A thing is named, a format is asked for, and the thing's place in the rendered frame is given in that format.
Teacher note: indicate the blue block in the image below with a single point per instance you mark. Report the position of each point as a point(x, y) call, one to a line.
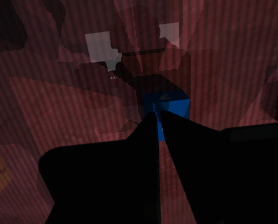
point(176, 102)

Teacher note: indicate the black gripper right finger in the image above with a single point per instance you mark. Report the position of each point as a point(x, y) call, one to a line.
point(207, 161)

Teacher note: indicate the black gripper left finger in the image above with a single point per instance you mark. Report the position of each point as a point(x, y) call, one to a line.
point(132, 162)

